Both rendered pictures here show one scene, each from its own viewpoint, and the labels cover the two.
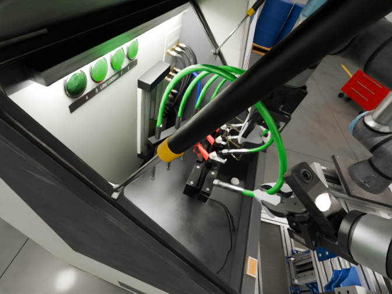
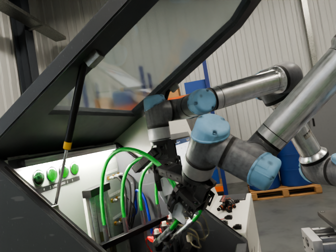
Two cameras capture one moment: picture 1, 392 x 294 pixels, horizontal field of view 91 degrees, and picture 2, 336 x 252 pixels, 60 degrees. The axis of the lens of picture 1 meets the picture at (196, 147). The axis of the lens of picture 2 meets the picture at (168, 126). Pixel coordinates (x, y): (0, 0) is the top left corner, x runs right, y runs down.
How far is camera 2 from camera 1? 68 cm
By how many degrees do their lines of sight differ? 51
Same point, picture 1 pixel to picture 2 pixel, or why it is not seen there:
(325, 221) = (179, 176)
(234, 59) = not seen: hidden behind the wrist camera
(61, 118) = not seen: hidden behind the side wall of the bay
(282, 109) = (168, 156)
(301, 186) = (163, 169)
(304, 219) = (178, 189)
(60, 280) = not seen: outside the picture
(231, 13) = (147, 140)
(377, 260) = (186, 164)
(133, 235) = (64, 228)
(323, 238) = (194, 194)
